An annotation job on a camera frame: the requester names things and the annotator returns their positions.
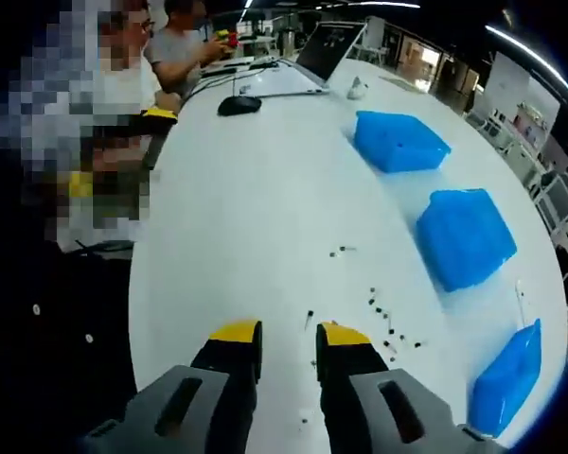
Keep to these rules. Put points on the person's dark clothing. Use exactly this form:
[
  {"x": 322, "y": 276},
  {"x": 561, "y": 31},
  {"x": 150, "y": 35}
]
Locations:
[{"x": 52, "y": 369}]

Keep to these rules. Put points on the curved ceiling light strip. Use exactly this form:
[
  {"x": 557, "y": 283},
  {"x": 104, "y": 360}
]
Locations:
[{"x": 492, "y": 29}]

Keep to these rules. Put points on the white mesh office chair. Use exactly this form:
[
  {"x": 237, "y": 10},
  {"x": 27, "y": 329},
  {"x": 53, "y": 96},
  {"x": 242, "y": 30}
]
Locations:
[{"x": 556, "y": 198}]

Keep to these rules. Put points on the yellow green flat pad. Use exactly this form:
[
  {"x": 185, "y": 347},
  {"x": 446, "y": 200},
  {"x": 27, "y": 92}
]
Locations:
[{"x": 393, "y": 80}]

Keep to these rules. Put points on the colourful display shelf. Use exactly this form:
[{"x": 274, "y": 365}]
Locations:
[{"x": 530, "y": 123}]

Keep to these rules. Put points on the small white gadget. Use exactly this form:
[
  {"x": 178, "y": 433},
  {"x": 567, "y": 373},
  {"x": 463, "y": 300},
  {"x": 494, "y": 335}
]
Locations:
[{"x": 357, "y": 90}]

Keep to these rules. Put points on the blue plastic bin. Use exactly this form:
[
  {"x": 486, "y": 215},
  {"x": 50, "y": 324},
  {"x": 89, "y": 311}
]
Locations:
[
  {"x": 506, "y": 378},
  {"x": 464, "y": 241},
  {"x": 397, "y": 142}
]

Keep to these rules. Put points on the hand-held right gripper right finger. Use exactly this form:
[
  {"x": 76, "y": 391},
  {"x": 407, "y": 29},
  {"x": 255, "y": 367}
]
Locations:
[{"x": 350, "y": 373}]

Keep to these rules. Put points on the silver laptop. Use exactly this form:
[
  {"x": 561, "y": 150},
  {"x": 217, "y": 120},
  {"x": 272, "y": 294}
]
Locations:
[{"x": 329, "y": 47}]

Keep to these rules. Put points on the black computer mouse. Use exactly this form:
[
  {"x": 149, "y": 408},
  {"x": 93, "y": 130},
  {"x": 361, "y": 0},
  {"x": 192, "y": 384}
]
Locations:
[{"x": 239, "y": 106}]

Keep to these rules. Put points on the short ceiling light strip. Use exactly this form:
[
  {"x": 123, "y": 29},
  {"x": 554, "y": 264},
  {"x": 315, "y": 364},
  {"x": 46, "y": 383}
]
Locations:
[{"x": 383, "y": 5}]

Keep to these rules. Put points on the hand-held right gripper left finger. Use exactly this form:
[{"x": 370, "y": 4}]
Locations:
[{"x": 227, "y": 369}]

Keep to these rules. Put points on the small grey stick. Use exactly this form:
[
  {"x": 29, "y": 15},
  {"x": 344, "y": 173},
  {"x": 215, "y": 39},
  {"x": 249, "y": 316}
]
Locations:
[{"x": 244, "y": 89}]

